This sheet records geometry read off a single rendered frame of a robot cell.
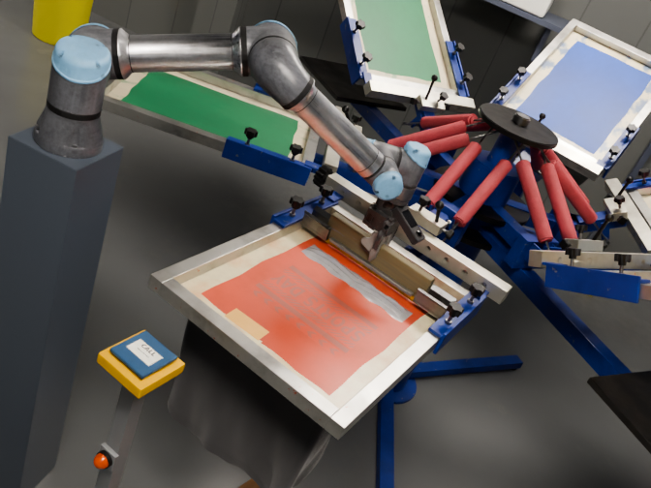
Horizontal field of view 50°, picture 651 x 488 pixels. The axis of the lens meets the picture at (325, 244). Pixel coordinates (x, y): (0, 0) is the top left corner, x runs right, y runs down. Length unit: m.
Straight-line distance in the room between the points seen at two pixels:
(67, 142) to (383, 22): 1.99
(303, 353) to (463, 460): 1.57
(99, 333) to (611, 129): 2.42
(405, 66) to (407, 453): 1.68
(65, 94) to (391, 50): 1.93
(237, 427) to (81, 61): 0.95
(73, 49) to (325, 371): 0.90
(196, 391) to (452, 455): 1.50
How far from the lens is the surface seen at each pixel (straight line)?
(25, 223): 1.77
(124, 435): 1.68
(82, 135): 1.64
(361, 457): 2.88
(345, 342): 1.76
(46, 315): 1.87
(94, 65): 1.58
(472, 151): 2.51
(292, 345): 1.68
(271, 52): 1.60
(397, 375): 1.69
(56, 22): 5.42
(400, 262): 1.97
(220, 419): 1.88
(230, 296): 1.76
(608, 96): 3.63
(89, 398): 2.74
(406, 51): 3.31
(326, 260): 2.01
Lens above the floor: 2.01
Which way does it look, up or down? 30 degrees down
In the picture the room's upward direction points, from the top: 23 degrees clockwise
